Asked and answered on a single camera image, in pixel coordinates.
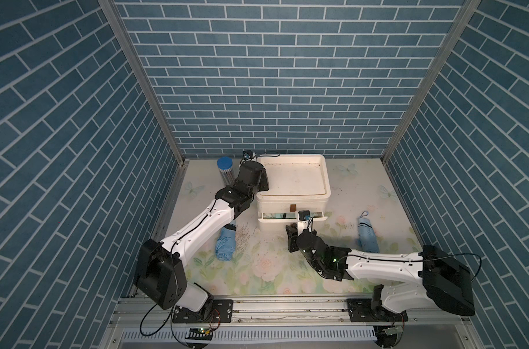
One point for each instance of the floral table mat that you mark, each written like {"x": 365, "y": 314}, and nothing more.
{"x": 262, "y": 265}

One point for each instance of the pencil tube blue lid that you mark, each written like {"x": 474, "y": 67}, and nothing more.
{"x": 225, "y": 166}

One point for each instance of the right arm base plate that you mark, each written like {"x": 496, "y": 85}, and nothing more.
{"x": 362, "y": 310}

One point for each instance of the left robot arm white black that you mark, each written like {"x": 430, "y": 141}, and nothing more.
{"x": 160, "y": 265}

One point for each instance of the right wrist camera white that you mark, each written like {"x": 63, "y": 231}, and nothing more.
{"x": 304, "y": 221}

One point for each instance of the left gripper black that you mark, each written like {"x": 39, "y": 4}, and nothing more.
{"x": 262, "y": 177}

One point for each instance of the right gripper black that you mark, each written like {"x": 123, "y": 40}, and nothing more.
{"x": 293, "y": 237}

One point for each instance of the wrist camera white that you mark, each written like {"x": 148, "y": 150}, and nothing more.
{"x": 304, "y": 221}
{"x": 248, "y": 155}

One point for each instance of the green umbrella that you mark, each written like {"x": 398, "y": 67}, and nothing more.
{"x": 289, "y": 216}

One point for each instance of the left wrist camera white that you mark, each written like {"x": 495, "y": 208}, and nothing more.
{"x": 248, "y": 155}

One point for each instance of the blue umbrella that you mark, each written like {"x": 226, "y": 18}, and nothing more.
{"x": 226, "y": 243}
{"x": 367, "y": 236}

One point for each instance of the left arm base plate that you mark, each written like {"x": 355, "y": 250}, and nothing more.
{"x": 215, "y": 311}

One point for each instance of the white plastic drawer cabinet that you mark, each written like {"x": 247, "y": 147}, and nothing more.
{"x": 296, "y": 183}

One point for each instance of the white drawer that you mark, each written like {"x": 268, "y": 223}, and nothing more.
{"x": 273, "y": 222}

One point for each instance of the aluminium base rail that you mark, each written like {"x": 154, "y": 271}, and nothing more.
{"x": 284, "y": 322}

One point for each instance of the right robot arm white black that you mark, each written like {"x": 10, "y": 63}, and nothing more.
{"x": 430, "y": 278}

